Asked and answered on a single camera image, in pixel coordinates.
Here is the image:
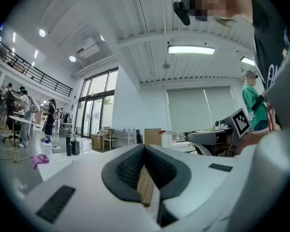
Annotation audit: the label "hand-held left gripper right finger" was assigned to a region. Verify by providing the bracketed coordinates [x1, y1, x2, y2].
[145, 144, 244, 232]

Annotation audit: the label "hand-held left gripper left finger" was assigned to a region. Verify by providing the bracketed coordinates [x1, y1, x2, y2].
[26, 144, 160, 232]

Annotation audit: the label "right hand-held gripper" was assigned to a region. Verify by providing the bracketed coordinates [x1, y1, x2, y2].
[186, 107, 252, 158]

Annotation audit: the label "person's right forearm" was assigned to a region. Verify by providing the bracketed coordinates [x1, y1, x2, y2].
[239, 128, 269, 154]

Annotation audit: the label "grey roller blind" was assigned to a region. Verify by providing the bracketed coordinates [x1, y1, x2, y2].
[166, 87, 212, 132]
[204, 86, 237, 120]

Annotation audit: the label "black square soap dispenser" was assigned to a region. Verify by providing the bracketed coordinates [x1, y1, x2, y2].
[71, 133, 80, 156]

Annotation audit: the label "black faucet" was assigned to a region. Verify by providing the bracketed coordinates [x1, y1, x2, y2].
[65, 136, 73, 157]

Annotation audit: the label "cardboard box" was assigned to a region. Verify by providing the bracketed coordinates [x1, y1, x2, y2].
[91, 133, 104, 151]

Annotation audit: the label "brown cardboard sheet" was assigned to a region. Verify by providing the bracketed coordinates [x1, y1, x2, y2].
[144, 128, 162, 147]

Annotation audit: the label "purple cloth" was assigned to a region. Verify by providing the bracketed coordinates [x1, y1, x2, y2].
[31, 153, 50, 170]

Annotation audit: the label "white wooden chair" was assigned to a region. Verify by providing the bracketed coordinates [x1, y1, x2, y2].
[101, 128, 118, 151]

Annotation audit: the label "wooden plank platform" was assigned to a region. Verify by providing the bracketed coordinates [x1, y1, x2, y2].
[136, 165, 158, 207]

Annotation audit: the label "white pump bottle blue cap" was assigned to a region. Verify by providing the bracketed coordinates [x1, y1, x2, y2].
[41, 135, 54, 157]

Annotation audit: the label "white desk with legs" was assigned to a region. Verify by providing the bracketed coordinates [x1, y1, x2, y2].
[112, 127, 137, 147]

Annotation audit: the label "black framed glass doors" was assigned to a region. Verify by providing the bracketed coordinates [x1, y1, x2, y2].
[73, 68, 119, 138]

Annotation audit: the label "rectangular ceiling lamp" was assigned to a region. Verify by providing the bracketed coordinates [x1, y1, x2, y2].
[240, 56, 256, 67]
[167, 44, 216, 56]

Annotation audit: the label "round white side table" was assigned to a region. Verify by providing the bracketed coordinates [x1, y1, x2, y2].
[8, 115, 35, 163]

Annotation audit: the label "person's black printed shirt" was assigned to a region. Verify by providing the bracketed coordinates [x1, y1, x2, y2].
[245, 0, 290, 130]

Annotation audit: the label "black mezzanine railing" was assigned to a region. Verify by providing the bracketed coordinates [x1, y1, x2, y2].
[0, 41, 73, 98]

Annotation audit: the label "white ceiling air conditioner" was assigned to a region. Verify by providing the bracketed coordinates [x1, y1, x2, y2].
[75, 37, 101, 59]

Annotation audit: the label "row of ceiling strip lights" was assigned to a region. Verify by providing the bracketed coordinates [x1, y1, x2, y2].
[11, 31, 39, 67]

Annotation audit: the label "black head-mounted camera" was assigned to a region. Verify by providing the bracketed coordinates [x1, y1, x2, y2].
[172, 0, 196, 26]

